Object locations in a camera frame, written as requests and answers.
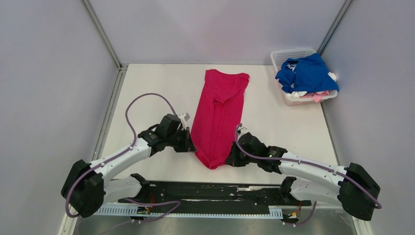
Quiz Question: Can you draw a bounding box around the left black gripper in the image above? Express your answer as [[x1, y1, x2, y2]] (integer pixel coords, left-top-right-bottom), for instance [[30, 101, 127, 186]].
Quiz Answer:
[[166, 127, 197, 153]]

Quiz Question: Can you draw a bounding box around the magenta t shirt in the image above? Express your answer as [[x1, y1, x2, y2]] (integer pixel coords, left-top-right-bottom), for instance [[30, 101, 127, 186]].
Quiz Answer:
[[190, 69, 250, 169]]

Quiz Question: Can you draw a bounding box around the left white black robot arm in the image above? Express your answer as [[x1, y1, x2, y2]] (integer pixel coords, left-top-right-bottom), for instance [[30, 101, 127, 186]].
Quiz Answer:
[[61, 113, 196, 218]]

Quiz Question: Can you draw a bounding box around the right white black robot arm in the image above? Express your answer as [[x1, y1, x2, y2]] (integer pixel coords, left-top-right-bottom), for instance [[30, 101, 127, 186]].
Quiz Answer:
[[225, 132, 381, 221]]

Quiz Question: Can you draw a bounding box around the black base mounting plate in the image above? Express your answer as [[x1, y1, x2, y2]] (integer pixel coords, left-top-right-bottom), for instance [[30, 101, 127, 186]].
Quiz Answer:
[[134, 181, 312, 213]]

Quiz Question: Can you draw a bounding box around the pink garment in basket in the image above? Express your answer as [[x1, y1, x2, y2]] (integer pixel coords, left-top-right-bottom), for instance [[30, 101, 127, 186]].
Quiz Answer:
[[300, 91, 329, 103]]

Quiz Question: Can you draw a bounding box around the white plastic laundry basket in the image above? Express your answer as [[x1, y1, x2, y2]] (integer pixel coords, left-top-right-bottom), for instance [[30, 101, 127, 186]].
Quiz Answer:
[[270, 47, 338, 106]]

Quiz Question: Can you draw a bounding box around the blue t shirt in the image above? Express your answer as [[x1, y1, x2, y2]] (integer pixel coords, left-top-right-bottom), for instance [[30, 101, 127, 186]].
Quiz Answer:
[[276, 53, 340, 93]]

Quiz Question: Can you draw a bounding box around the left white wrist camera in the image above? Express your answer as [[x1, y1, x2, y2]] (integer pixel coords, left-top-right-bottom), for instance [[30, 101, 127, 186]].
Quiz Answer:
[[177, 113, 190, 130]]

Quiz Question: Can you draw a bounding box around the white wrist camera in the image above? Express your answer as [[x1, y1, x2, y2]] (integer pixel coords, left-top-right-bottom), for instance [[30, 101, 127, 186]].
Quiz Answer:
[[177, 113, 190, 130], [235, 126, 247, 136]]

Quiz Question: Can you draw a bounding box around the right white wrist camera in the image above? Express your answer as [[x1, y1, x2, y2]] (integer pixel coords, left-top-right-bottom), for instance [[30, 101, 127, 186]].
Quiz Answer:
[[235, 126, 247, 136]]

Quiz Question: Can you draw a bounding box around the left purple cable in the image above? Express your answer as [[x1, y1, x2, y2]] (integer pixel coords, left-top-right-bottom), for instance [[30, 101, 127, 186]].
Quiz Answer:
[[65, 93, 182, 235]]

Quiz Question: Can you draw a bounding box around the purple cable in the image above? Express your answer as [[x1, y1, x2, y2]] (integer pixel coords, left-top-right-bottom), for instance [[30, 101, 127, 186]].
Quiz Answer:
[[234, 123, 383, 227], [65, 93, 182, 235]]

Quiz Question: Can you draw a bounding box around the white slotted cable duct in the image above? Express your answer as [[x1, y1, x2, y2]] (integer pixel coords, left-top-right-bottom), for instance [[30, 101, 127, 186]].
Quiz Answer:
[[94, 204, 283, 219]]

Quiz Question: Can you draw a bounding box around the aluminium frame rail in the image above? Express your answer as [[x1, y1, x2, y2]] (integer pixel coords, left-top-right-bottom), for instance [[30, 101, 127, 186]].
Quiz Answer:
[[69, 183, 365, 210]]

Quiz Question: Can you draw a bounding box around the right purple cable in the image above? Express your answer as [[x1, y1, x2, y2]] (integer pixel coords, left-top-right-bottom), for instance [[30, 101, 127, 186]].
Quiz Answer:
[[234, 123, 383, 227]]

